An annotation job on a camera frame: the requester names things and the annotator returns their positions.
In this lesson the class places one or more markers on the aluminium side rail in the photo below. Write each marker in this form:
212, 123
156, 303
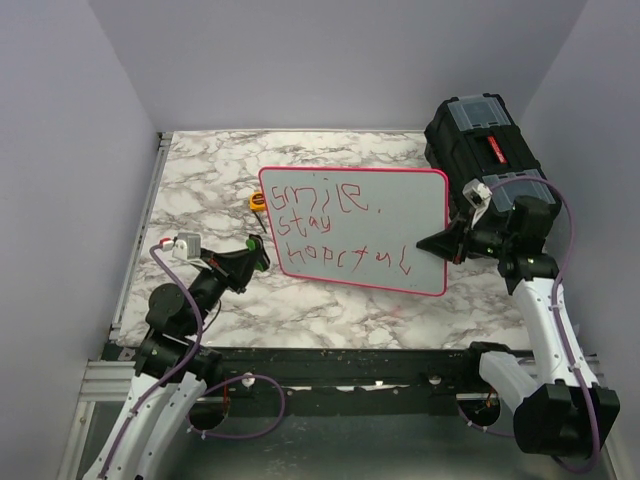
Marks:
165, 139

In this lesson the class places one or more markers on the pink framed whiteboard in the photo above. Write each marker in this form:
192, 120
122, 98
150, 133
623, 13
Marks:
358, 226

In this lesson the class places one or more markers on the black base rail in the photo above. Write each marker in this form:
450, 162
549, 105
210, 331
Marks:
353, 382

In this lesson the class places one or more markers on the black plastic toolbox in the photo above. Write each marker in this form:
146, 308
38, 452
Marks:
475, 137

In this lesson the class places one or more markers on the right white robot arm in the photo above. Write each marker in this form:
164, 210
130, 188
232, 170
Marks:
562, 411

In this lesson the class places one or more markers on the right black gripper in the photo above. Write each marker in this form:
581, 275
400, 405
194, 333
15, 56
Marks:
450, 243

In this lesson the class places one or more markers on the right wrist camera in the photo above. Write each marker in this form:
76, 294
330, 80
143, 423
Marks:
479, 195

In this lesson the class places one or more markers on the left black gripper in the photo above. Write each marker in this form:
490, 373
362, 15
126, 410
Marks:
235, 269

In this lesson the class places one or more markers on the yellow tape measure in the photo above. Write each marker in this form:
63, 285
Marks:
257, 206

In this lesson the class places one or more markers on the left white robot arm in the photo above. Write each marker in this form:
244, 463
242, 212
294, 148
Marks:
171, 368

